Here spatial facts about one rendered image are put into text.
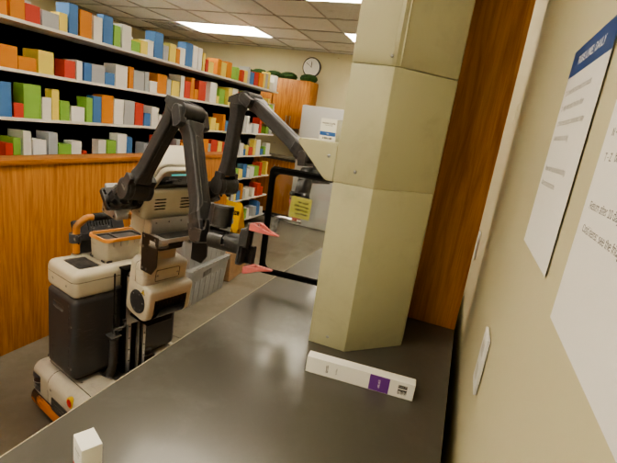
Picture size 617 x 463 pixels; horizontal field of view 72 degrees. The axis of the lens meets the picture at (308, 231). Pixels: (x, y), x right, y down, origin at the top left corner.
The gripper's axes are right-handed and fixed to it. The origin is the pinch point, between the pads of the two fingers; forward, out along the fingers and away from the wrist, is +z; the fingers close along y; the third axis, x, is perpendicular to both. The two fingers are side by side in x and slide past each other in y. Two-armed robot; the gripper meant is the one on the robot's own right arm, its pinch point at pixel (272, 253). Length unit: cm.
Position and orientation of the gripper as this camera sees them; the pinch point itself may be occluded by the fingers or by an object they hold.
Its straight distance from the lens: 116.3
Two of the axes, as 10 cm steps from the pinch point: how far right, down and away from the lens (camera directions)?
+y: 1.9, -9.8, -1.1
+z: 9.2, 2.1, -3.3
